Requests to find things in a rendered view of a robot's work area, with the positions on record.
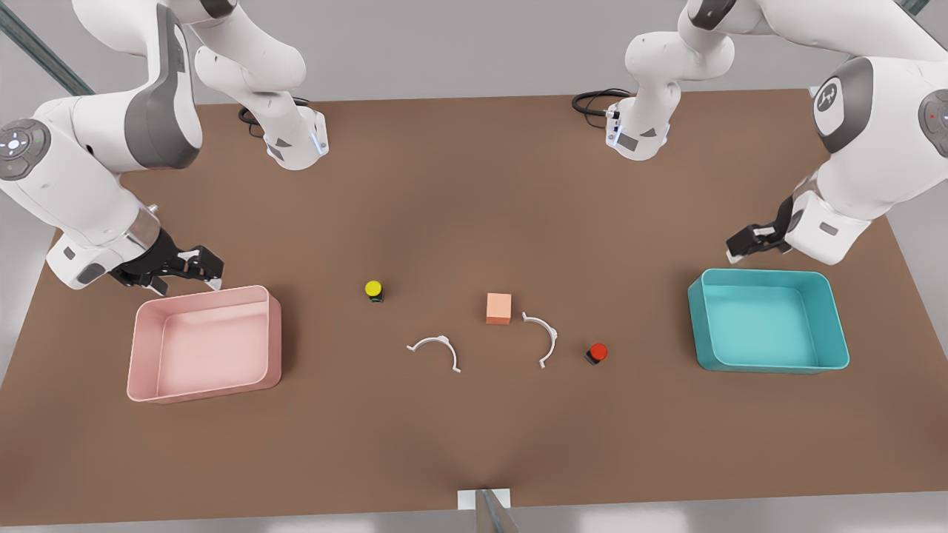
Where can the silver frame post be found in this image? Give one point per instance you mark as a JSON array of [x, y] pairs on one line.
[[917, 5], [490, 512], [41, 48]]

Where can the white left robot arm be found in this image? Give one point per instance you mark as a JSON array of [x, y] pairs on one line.
[[859, 141]]

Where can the white curved clip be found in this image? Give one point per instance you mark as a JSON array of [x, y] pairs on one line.
[[437, 349], [546, 337]]

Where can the pink storage box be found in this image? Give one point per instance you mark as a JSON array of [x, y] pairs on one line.
[[204, 344]]

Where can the red button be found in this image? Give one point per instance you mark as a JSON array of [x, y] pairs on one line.
[[597, 353]]

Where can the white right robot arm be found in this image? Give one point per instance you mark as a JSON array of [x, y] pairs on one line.
[[89, 148]]

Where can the orange cube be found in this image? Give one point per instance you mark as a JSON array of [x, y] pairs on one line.
[[498, 308]]

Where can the blue storage box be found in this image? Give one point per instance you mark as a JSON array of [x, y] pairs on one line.
[[767, 320]]

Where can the yellow button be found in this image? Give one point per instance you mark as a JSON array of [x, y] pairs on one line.
[[374, 290]]

